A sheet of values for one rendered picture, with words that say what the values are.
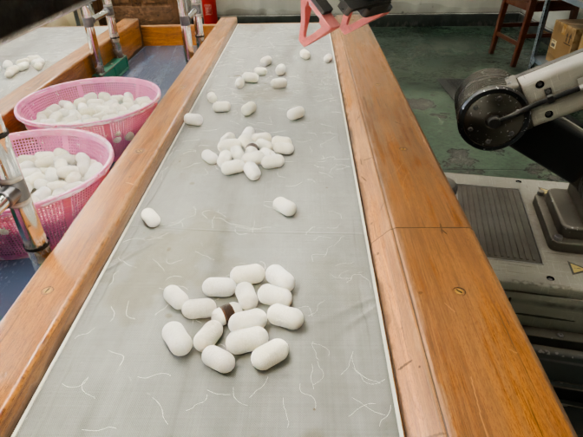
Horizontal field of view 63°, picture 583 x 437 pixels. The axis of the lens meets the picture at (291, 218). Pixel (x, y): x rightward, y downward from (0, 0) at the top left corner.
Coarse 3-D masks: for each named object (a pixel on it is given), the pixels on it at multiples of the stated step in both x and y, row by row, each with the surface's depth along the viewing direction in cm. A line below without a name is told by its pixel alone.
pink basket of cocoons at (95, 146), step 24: (24, 144) 79; (48, 144) 80; (72, 144) 80; (96, 144) 77; (72, 192) 62; (0, 216) 58; (48, 216) 62; (72, 216) 66; (0, 240) 62; (48, 240) 65
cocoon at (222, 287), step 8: (208, 280) 48; (216, 280) 48; (224, 280) 48; (232, 280) 49; (208, 288) 48; (216, 288) 48; (224, 288) 48; (232, 288) 48; (208, 296) 49; (216, 296) 48; (224, 296) 48
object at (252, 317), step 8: (240, 312) 44; (248, 312) 44; (256, 312) 44; (264, 312) 45; (232, 320) 44; (240, 320) 44; (248, 320) 44; (256, 320) 44; (264, 320) 44; (232, 328) 44; (240, 328) 44
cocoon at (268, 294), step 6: (264, 288) 47; (270, 288) 47; (276, 288) 47; (282, 288) 47; (258, 294) 48; (264, 294) 47; (270, 294) 47; (276, 294) 47; (282, 294) 46; (288, 294) 47; (264, 300) 47; (270, 300) 47; (276, 300) 46; (282, 300) 46; (288, 300) 47
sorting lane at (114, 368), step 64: (256, 64) 119; (320, 64) 118; (192, 128) 86; (256, 128) 86; (320, 128) 85; (192, 192) 67; (256, 192) 67; (320, 192) 66; (128, 256) 55; (192, 256) 55; (256, 256) 55; (320, 256) 55; (128, 320) 47; (192, 320) 47; (320, 320) 46; (64, 384) 41; (128, 384) 40; (192, 384) 40; (256, 384) 40; (320, 384) 40; (384, 384) 40
